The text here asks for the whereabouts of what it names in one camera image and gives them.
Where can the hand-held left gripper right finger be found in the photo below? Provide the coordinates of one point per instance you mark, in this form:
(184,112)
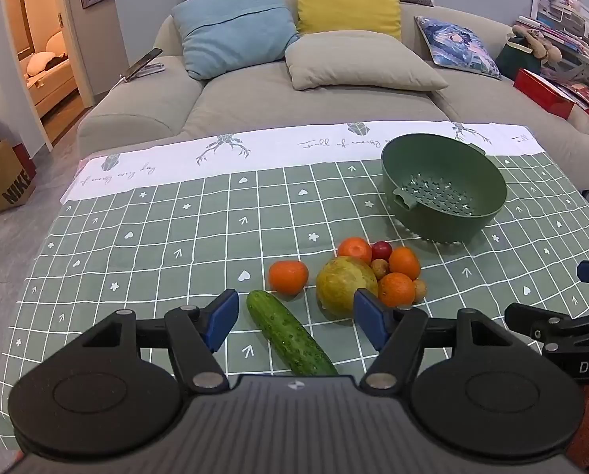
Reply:
(371,318)

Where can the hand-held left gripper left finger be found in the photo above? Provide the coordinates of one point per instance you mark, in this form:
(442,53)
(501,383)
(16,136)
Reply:
(222,318)

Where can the orange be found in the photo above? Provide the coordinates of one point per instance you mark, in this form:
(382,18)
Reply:
(396,290)
(404,262)
(288,278)
(353,251)

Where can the yellow-green melon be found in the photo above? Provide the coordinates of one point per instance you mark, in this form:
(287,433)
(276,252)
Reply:
(343,284)

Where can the small brown longan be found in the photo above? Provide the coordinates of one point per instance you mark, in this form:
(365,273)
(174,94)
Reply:
(419,290)
(379,268)

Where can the green cucumber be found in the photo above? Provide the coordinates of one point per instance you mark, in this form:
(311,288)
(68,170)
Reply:
(289,333)

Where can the small red tomato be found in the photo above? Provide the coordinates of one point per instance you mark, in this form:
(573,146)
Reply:
(381,250)

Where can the green colander bowl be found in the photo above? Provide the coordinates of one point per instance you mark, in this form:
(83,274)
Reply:
(442,192)

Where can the green checked tablecloth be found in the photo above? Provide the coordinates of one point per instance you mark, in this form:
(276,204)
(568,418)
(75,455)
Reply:
(176,217)

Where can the pile of magazines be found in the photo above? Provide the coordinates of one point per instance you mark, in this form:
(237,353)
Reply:
(583,91)

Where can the red flat box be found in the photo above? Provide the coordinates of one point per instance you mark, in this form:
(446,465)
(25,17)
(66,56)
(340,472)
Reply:
(543,93)

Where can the beige fabric sofa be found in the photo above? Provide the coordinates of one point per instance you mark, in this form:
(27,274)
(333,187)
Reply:
(255,103)

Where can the dark green bag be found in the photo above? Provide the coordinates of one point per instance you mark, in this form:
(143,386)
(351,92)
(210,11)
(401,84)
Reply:
(516,59)

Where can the beige plush toy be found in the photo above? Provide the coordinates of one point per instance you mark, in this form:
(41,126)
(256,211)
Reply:
(538,44)

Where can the red shopping bag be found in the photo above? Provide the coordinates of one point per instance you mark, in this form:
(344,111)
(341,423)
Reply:
(26,163)

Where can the beige pillow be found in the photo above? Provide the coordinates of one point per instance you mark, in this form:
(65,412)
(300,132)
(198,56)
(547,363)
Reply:
(358,61)

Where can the white storage rack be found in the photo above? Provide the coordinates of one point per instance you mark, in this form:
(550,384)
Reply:
(571,15)

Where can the brown paper bag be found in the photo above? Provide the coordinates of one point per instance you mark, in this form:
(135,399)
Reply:
(3,180)

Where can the blue printed pillow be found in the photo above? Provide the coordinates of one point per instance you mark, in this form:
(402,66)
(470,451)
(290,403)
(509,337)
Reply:
(457,47)

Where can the black tablet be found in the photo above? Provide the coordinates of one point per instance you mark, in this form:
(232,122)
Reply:
(141,61)

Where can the light blue pillow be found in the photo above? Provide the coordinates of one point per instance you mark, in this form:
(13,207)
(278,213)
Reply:
(230,29)

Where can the bed with white bedding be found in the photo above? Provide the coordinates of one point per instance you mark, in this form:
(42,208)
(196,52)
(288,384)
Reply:
(52,66)

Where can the yellow pillow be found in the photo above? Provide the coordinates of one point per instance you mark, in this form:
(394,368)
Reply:
(348,5)

